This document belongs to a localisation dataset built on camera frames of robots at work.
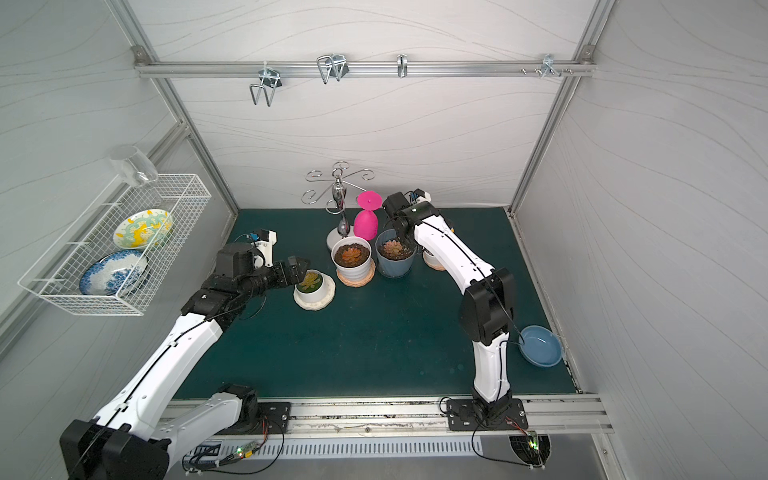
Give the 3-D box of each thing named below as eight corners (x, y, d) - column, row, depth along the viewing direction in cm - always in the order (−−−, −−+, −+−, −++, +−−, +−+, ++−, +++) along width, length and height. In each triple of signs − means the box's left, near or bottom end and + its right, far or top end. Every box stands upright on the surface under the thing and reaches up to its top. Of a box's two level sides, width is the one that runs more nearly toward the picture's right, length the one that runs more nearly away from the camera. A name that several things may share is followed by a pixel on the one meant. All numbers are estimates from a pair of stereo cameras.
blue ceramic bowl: (524, 370, 83) (530, 365, 80) (513, 331, 90) (518, 325, 87) (561, 370, 83) (568, 365, 80) (547, 331, 90) (553, 325, 87)
